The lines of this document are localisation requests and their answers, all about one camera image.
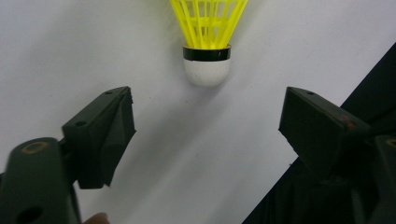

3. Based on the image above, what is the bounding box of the yellow shuttlecock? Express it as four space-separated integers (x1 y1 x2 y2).
169 0 249 88

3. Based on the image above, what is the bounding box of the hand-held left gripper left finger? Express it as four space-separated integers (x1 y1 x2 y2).
61 86 137 190

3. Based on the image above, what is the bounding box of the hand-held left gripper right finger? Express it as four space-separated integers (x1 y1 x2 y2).
278 86 375 182

